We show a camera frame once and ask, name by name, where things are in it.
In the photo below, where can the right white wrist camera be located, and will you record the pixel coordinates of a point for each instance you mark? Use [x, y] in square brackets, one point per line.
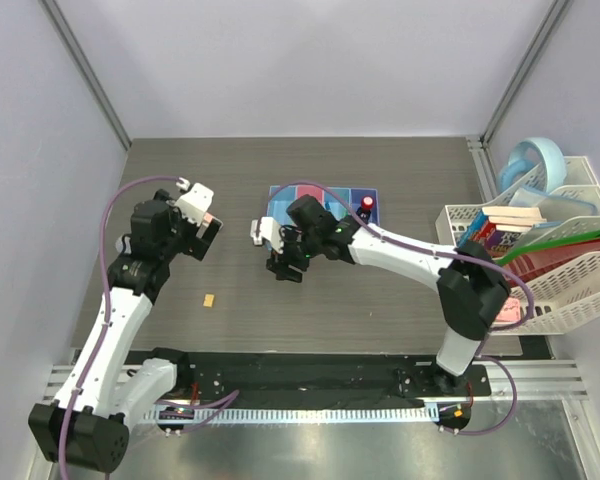
[265, 231]

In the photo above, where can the pink plastic bin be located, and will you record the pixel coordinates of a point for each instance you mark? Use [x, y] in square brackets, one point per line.
[313, 191]

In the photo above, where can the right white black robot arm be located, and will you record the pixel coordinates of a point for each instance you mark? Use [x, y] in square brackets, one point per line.
[471, 288]

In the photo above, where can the stack of books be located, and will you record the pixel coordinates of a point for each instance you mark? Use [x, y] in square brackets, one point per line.
[498, 228]

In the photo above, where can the light blue bin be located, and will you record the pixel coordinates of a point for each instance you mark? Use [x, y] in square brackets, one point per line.
[333, 205]
[278, 205]

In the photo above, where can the left control board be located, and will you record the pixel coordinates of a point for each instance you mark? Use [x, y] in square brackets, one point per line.
[172, 420]

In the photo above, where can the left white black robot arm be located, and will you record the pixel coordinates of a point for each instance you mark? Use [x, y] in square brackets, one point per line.
[89, 421]

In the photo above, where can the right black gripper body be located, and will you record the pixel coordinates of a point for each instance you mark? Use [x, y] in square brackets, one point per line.
[297, 251]

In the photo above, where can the white plastic file rack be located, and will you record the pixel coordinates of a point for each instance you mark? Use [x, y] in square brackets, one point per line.
[567, 296]

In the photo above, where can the red cap black stamp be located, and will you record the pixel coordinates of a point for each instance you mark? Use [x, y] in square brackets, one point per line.
[367, 204]

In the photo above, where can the right control board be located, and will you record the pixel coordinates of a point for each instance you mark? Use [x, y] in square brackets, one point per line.
[454, 418]

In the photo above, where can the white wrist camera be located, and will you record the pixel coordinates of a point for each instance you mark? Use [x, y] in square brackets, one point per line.
[265, 231]
[194, 201]

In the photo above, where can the control board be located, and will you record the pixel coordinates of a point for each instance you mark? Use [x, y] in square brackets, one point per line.
[454, 418]
[172, 420]

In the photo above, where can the pink item in rack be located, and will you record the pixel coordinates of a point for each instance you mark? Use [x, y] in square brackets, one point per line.
[510, 312]

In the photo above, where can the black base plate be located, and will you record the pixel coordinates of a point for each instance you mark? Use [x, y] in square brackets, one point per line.
[277, 373]

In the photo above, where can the purple plastic bin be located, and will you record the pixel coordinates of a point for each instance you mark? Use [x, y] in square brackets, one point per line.
[356, 195]

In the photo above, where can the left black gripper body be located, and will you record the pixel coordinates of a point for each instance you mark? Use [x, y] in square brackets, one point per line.
[182, 238]

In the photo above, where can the red green folders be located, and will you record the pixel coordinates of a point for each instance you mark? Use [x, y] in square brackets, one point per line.
[542, 257]

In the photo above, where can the left light blue bin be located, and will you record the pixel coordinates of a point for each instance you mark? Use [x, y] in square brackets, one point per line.
[278, 205]

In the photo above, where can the light blue tape roll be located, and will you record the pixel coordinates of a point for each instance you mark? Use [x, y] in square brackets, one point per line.
[538, 154]

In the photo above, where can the small yellow eraser block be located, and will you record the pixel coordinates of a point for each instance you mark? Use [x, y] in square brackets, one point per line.
[208, 300]

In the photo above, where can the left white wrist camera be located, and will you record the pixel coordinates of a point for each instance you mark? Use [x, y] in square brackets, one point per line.
[194, 201]

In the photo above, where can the white slotted cable duct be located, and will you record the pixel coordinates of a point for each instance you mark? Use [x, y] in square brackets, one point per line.
[426, 414]

